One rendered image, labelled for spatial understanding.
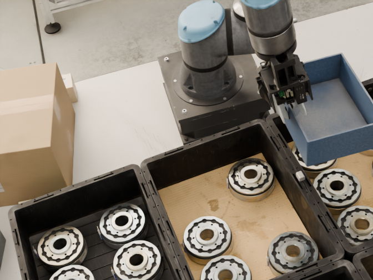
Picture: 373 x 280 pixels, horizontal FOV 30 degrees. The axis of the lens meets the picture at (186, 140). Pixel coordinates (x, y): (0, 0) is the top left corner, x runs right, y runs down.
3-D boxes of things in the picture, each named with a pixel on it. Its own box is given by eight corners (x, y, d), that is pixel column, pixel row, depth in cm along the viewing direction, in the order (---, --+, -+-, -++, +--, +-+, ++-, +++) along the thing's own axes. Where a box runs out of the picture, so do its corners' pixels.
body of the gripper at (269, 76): (273, 116, 121) (261, 68, 112) (260, 83, 127) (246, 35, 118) (315, 101, 121) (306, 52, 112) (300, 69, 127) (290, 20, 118)
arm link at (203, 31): (181, 38, 183) (175, -2, 172) (232, 34, 182) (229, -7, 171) (181, 71, 175) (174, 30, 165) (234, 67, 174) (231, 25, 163)
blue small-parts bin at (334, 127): (271, 95, 142) (270, 70, 137) (339, 77, 144) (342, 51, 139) (306, 167, 129) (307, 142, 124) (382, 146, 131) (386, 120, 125)
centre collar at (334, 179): (321, 182, 152) (321, 180, 151) (342, 175, 152) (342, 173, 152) (331, 199, 148) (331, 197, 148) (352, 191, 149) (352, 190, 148)
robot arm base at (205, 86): (178, 63, 191) (174, 36, 183) (232, 56, 190) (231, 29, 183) (181, 103, 181) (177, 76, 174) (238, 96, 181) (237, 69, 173)
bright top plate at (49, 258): (35, 234, 153) (35, 233, 153) (80, 221, 154) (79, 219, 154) (41, 272, 147) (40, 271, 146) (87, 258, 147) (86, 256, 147)
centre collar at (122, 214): (107, 219, 153) (107, 217, 152) (127, 209, 154) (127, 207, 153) (116, 235, 150) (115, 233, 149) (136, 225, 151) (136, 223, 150)
